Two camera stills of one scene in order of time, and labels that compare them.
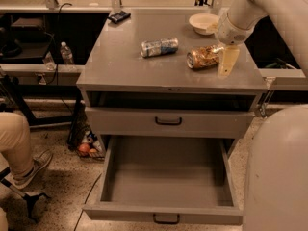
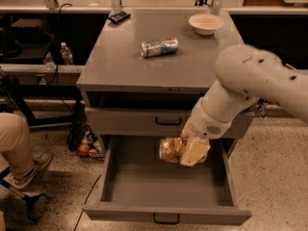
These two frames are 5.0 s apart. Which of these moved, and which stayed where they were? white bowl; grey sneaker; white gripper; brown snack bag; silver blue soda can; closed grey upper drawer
Moved: white gripper; brown snack bag
Stayed: white bowl; closed grey upper drawer; grey sneaker; silver blue soda can
